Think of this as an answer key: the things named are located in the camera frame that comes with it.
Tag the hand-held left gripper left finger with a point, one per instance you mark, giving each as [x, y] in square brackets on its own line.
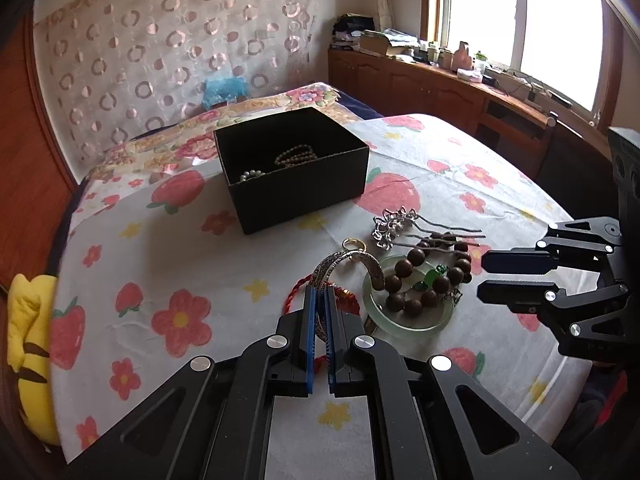
[310, 340]

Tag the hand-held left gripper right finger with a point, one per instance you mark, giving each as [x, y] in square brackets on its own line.
[331, 340]

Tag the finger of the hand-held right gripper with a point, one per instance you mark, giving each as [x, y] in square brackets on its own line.
[515, 261]
[510, 294]

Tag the pale green jade bangle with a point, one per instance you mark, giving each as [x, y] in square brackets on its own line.
[400, 327]

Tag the engraved silver bangle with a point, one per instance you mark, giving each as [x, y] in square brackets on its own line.
[372, 267]

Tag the silver flower hairpin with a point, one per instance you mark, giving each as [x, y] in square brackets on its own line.
[392, 225]

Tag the black cardboard box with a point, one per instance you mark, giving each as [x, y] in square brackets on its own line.
[300, 195]

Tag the strawberry print white cloth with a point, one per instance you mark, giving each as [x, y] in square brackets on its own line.
[175, 240]

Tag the window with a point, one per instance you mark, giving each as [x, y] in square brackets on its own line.
[550, 20]

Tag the white tissue pack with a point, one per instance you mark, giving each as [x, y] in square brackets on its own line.
[470, 76]

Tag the wooden low cabinet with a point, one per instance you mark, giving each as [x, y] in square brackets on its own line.
[425, 85]

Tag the pink bottle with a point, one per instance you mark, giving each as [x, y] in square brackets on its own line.
[462, 57]

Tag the navy bed sheet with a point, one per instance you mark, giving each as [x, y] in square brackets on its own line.
[360, 105]

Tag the floral blanket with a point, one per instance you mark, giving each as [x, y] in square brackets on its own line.
[170, 142]

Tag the blue plastic bag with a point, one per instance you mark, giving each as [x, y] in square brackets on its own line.
[222, 91]

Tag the yellow plush toy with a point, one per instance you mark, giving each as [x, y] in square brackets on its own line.
[30, 360]

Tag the circle pattern sheer curtain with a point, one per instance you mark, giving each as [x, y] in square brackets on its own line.
[165, 45]

